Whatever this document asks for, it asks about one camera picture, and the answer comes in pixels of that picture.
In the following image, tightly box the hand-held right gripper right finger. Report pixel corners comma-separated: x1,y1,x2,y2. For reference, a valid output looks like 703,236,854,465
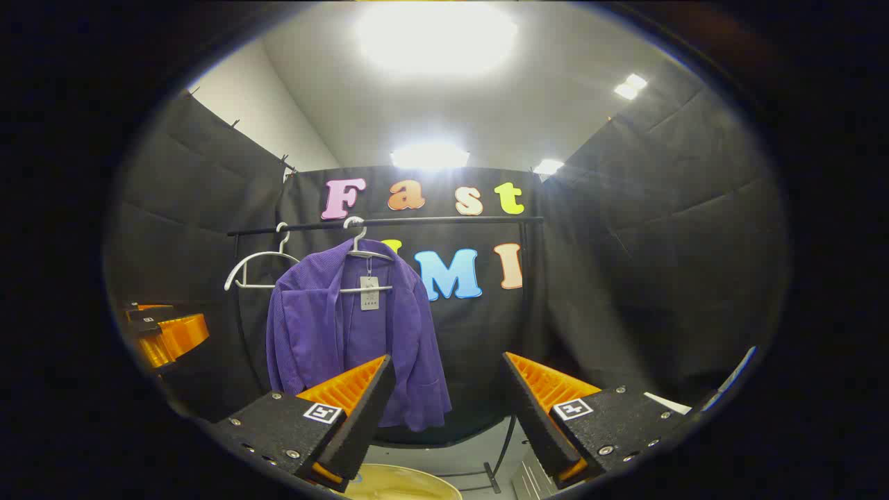
501,351,699,491

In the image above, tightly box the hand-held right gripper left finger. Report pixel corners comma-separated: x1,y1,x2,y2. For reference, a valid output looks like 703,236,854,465
207,354,397,494

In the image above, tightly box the beige laundry hamper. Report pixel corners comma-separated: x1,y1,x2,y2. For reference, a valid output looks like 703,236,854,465
344,463,464,500

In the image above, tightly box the purple ribbed jacket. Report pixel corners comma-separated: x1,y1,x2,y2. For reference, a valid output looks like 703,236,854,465
266,238,454,433

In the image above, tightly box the white plastic clothes hanger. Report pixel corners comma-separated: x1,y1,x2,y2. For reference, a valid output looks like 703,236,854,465
339,216,395,294
224,222,301,291

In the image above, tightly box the black metal clothes rack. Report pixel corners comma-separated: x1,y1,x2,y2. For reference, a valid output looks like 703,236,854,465
226,216,546,495

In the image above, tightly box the white storage box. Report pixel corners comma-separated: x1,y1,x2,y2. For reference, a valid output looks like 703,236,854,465
510,458,560,500

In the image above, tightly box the white flat panel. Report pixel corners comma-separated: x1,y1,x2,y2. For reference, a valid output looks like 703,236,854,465
642,391,693,416

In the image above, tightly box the black backdrop cloth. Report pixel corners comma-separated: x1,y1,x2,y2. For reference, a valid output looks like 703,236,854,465
104,90,789,445

